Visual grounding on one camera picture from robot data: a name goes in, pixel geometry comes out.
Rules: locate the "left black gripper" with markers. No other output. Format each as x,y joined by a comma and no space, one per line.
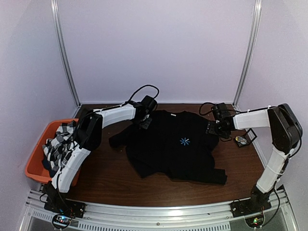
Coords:
146,125

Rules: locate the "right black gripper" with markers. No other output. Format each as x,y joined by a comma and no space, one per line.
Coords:
211,129

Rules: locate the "black t-shirt blue logo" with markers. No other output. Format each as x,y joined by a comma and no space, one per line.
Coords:
175,144

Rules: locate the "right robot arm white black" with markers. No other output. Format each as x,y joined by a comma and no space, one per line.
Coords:
286,136

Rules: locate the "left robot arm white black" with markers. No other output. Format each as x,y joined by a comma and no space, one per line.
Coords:
75,140

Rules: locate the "black white checkered shirt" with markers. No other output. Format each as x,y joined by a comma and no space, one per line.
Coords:
63,142

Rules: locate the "right circuit board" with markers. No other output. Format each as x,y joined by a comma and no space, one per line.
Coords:
255,222

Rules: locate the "circuit board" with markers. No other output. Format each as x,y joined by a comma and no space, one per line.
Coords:
60,221
255,222

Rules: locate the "dark blue garment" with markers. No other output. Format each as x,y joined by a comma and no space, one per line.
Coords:
47,165

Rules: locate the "orange plastic bin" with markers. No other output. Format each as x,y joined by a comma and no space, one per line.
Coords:
34,168

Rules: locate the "left circuit board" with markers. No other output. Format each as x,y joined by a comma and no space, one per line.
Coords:
60,221

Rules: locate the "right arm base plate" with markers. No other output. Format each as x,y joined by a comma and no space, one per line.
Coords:
246,207

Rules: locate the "aluminium front rail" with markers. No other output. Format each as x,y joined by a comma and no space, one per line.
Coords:
211,217

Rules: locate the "right aluminium corner post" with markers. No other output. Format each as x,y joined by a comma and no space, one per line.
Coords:
256,17

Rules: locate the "aluminium corner post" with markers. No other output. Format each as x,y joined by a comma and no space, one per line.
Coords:
256,17
63,53

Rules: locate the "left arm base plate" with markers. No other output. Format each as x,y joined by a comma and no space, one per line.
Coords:
69,208

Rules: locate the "left aluminium corner post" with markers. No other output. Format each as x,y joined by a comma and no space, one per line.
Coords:
63,53

